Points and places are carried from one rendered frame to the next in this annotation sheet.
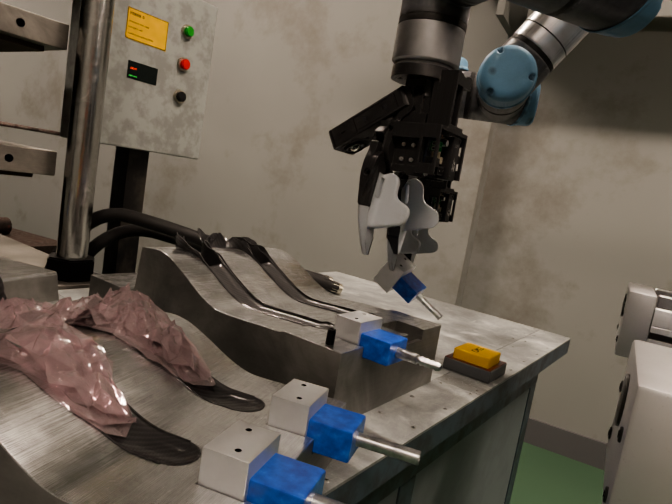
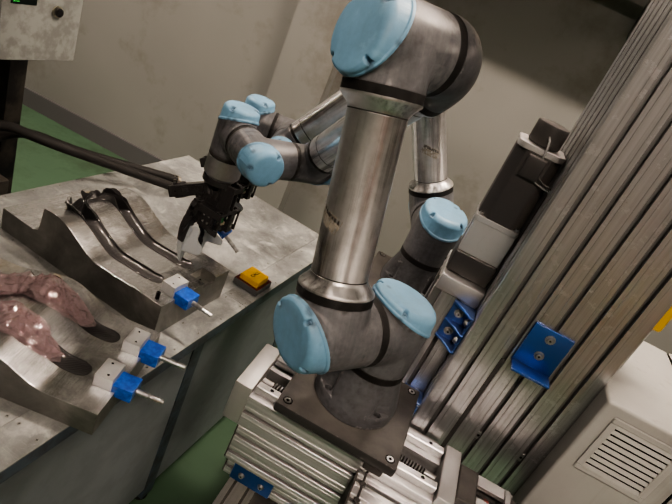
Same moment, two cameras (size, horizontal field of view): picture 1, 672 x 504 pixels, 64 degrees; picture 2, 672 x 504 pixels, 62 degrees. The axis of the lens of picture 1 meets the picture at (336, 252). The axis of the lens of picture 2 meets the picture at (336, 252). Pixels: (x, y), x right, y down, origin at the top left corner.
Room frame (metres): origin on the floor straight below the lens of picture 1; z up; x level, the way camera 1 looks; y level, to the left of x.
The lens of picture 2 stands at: (-0.46, 0.03, 1.68)
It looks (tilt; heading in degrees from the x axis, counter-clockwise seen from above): 27 degrees down; 340
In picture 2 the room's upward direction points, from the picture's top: 25 degrees clockwise
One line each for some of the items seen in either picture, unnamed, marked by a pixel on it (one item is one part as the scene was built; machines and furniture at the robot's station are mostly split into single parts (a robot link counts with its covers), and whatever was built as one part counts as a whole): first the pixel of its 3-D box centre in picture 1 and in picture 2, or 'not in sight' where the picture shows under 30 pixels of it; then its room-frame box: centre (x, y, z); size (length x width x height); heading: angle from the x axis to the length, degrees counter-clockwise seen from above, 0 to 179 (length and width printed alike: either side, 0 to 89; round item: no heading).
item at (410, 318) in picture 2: not in sight; (390, 326); (0.24, -0.36, 1.20); 0.13 x 0.12 x 0.14; 113
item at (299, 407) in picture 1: (346, 435); (156, 355); (0.45, -0.04, 0.86); 0.13 x 0.05 x 0.05; 72
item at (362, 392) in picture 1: (257, 303); (119, 242); (0.81, 0.11, 0.87); 0.50 x 0.26 x 0.14; 55
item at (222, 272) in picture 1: (264, 274); (125, 230); (0.79, 0.10, 0.92); 0.35 x 0.16 x 0.09; 55
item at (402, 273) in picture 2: not in sight; (415, 269); (0.68, -0.60, 1.09); 0.15 x 0.15 x 0.10
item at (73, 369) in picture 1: (63, 328); (20, 301); (0.48, 0.24, 0.90); 0.26 x 0.18 x 0.08; 72
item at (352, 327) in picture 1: (390, 349); (189, 300); (0.61, -0.08, 0.89); 0.13 x 0.05 x 0.05; 55
